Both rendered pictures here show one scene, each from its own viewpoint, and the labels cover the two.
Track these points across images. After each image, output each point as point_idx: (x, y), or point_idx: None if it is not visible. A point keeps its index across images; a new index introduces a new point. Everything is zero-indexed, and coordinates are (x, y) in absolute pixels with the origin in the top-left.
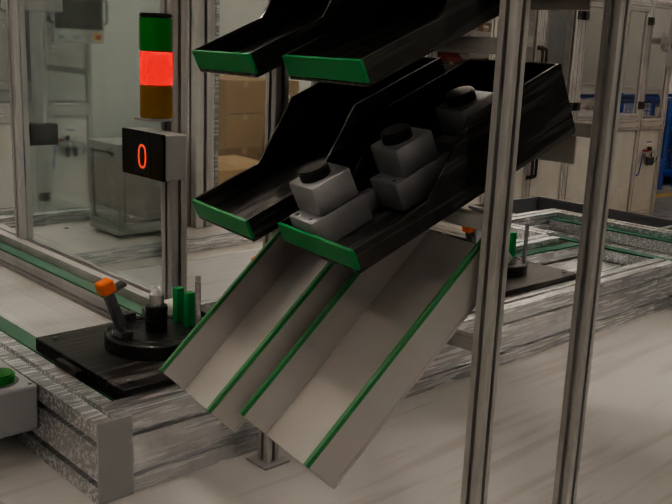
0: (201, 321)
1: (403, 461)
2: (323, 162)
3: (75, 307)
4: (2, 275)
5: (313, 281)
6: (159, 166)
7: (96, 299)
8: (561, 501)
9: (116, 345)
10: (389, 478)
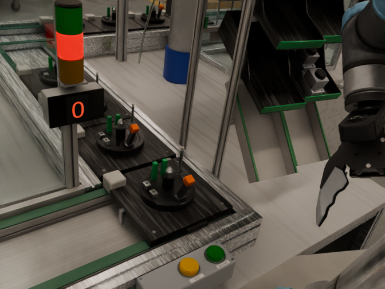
0: (252, 154)
1: (212, 160)
2: (321, 69)
3: (3, 245)
4: None
5: (281, 112)
6: (99, 109)
7: (17, 227)
8: None
9: (187, 202)
10: (225, 166)
